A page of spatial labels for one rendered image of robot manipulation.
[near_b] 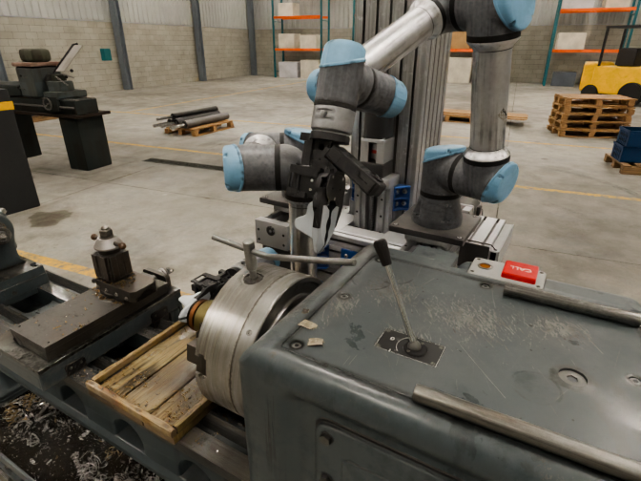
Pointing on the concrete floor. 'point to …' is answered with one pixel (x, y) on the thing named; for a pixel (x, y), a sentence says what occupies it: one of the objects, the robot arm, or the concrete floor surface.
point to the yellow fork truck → (627, 68)
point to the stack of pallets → (589, 115)
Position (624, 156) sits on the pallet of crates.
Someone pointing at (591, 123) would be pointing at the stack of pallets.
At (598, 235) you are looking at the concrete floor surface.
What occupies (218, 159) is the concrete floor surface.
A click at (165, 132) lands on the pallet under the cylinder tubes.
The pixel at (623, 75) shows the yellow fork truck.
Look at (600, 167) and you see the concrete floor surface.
